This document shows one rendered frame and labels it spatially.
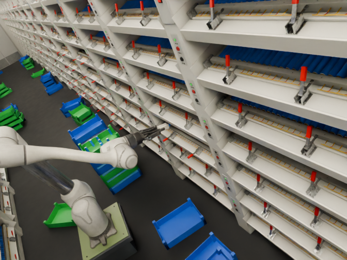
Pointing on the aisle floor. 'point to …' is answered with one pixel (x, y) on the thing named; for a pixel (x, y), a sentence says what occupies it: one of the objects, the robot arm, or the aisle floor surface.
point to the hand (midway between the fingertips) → (162, 127)
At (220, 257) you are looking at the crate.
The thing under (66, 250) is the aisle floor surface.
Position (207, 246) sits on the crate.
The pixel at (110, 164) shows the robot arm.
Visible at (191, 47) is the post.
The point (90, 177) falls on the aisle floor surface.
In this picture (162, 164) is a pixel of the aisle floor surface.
